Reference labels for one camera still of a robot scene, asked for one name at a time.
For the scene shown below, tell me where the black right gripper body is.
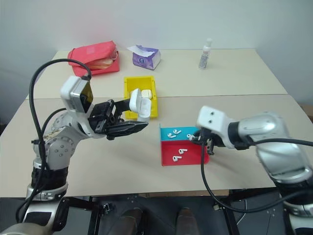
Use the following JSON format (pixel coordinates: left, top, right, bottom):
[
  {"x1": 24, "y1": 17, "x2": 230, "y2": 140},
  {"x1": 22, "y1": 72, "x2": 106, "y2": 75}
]
[{"x1": 195, "y1": 127, "x2": 225, "y2": 148}]

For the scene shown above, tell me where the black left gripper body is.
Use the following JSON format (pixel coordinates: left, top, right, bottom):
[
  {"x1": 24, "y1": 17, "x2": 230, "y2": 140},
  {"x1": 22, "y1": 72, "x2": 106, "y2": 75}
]
[{"x1": 87, "y1": 99, "x2": 123, "y2": 135}]

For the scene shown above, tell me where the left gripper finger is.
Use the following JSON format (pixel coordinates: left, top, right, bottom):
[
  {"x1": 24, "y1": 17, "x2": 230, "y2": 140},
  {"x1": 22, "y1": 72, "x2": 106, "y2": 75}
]
[
  {"x1": 105, "y1": 120, "x2": 149, "y2": 141},
  {"x1": 113, "y1": 97, "x2": 133, "y2": 116}
]

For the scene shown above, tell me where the white earbud case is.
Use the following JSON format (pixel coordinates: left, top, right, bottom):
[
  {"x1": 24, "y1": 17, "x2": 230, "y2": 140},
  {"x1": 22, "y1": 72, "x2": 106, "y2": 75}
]
[{"x1": 129, "y1": 88, "x2": 153, "y2": 122}]

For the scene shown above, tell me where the yellow plastic bin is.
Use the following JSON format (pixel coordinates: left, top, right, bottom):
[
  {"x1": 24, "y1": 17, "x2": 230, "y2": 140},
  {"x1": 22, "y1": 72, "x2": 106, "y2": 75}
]
[{"x1": 123, "y1": 75, "x2": 159, "y2": 120}]

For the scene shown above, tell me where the blue plastic tray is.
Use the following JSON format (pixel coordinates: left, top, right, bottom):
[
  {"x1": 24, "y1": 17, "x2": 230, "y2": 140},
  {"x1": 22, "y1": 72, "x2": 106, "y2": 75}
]
[{"x1": 158, "y1": 123, "x2": 200, "y2": 142}]

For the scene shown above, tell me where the red plastic tray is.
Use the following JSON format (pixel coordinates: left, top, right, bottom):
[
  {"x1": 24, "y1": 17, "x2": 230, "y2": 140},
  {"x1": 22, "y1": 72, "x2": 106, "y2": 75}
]
[{"x1": 160, "y1": 139, "x2": 210, "y2": 167}]

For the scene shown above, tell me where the purple tissue box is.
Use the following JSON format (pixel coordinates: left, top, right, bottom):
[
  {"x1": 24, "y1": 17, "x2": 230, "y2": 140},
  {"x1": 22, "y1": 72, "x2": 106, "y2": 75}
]
[{"x1": 132, "y1": 48, "x2": 161, "y2": 71}]

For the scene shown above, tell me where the white tissue sheet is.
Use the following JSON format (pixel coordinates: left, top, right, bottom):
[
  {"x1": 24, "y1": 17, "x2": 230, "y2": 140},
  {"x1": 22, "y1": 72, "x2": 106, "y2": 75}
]
[{"x1": 127, "y1": 45, "x2": 157, "y2": 55}]

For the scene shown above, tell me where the red fabric pouch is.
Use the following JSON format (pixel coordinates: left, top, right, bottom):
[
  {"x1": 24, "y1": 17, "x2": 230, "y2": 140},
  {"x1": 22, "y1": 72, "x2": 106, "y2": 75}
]
[{"x1": 67, "y1": 41, "x2": 120, "y2": 76}]

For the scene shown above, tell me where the white spray bottle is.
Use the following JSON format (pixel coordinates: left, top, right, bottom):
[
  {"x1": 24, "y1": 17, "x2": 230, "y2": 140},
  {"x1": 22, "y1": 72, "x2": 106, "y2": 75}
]
[{"x1": 198, "y1": 38, "x2": 213, "y2": 71}]

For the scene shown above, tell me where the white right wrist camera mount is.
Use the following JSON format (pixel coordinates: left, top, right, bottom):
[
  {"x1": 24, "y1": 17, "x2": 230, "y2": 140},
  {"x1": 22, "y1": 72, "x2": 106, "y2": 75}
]
[{"x1": 196, "y1": 105, "x2": 235, "y2": 138}]

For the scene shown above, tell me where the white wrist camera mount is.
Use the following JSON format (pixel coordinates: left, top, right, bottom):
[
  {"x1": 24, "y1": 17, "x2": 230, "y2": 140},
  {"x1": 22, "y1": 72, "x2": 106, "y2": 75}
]
[
  {"x1": 60, "y1": 75, "x2": 94, "y2": 114},
  {"x1": 196, "y1": 105, "x2": 235, "y2": 138}
]

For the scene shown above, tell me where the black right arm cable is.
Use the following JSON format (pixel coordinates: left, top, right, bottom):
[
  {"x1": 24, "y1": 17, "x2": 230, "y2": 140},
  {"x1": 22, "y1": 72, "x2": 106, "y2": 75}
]
[{"x1": 200, "y1": 138, "x2": 313, "y2": 212}]

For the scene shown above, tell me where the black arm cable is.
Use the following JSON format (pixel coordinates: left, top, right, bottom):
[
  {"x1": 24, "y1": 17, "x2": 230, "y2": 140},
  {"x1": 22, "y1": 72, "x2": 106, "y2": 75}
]
[
  {"x1": 200, "y1": 138, "x2": 313, "y2": 212},
  {"x1": 16, "y1": 59, "x2": 92, "y2": 223}
]

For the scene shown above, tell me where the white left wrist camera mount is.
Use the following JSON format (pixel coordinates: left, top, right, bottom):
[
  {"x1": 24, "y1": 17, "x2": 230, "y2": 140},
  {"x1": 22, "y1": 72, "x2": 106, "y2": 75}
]
[{"x1": 60, "y1": 75, "x2": 94, "y2": 114}]

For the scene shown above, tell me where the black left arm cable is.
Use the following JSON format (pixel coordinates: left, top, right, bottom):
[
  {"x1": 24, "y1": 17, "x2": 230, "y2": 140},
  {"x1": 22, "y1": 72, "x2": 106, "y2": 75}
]
[{"x1": 16, "y1": 59, "x2": 92, "y2": 223}]

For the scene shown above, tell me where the black metal stand frame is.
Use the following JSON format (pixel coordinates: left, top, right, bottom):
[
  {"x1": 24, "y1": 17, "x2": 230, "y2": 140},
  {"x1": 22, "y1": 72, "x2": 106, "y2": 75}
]
[{"x1": 58, "y1": 189, "x2": 289, "y2": 235}]

